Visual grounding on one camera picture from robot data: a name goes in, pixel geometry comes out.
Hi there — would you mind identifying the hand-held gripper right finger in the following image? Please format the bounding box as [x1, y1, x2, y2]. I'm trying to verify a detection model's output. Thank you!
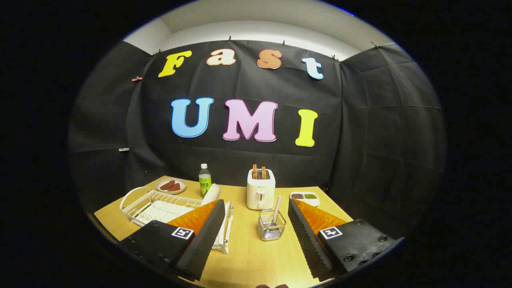
[287, 198, 396, 282]

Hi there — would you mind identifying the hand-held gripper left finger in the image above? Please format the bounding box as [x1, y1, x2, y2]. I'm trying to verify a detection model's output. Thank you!
[118, 199, 226, 282]

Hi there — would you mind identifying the silver wire basket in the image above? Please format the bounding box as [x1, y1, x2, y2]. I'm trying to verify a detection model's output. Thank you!
[258, 210, 287, 241]

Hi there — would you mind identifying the checked handle spoon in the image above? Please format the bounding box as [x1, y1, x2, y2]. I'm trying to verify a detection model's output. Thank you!
[270, 196, 282, 227]

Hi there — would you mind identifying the beige plate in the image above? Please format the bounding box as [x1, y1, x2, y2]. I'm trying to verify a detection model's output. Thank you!
[200, 183, 221, 206]

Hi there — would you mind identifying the white wire dish rack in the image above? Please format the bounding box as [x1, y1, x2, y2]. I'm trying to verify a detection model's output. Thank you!
[119, 186, 233, 255]

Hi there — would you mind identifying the white divided bean dish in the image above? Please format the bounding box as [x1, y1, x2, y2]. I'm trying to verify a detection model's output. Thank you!
[290, 192, 320, 207]

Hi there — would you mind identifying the white drip tray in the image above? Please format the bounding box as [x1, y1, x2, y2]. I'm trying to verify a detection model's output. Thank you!
[138, 200, 192, 225]

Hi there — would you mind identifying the green label drink bottle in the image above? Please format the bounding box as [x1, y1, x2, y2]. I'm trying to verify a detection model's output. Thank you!
[199, 163, 212, 196]

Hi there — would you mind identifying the small beige saucer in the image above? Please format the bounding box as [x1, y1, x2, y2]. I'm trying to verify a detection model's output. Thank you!
[156, 178, 187, 195]

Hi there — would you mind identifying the white toaster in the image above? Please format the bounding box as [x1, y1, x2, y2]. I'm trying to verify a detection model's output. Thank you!
[246, 168, 276, 210]

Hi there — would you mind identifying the black backdrop cloth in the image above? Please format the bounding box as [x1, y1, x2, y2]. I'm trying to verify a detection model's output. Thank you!
[68, 40, 446, 240]

